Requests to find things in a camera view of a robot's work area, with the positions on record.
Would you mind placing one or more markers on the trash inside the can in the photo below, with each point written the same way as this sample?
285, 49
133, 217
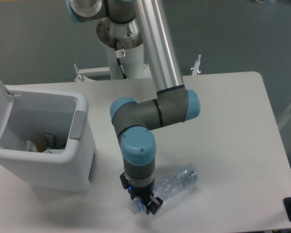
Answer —
50, 142

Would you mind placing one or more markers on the clear plastic wrapper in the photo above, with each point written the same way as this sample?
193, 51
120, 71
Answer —
53, 151

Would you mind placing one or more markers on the clear plastic bottle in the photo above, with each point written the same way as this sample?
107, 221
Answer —
173, 184

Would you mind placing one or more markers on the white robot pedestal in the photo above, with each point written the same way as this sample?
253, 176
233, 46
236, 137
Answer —
124, 49

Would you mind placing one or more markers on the white trash can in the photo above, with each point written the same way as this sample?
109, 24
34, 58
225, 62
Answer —
29, 114

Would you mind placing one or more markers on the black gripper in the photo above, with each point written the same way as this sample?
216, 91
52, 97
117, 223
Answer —
142, 188

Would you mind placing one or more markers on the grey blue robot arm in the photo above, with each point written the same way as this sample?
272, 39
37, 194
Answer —
134, 121

